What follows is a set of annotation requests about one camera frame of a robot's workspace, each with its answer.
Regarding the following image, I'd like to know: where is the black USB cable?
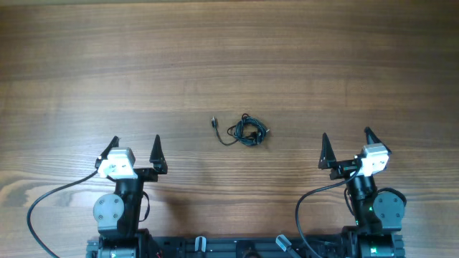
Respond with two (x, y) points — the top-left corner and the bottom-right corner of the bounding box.
(210, 113), (270, 147)

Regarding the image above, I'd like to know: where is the right camera black cable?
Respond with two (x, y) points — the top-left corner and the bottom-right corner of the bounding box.
(295, 168), (361, 258)

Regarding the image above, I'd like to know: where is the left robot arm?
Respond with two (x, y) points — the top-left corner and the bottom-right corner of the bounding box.
(85, 135), (168, 258)

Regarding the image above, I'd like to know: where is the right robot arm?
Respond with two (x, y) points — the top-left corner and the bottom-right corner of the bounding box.
(318, 127), (407, 258)

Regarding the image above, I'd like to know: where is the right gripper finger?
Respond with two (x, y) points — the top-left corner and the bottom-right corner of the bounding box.
(318, 133), (337, 169)
(364, 127), (392, 155)

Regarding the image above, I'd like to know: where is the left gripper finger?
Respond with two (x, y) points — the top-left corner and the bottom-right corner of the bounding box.
(95, 135), (120, 168)
(149, 135), (168, 174)

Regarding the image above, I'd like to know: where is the camera black cable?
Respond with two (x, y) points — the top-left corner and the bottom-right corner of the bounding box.
(295, 168), (361, 258)
(27, 170), (100, 258)

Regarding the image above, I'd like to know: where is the left camera black cable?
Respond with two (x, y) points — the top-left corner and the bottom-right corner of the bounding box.
(27, 170), (100, 258)

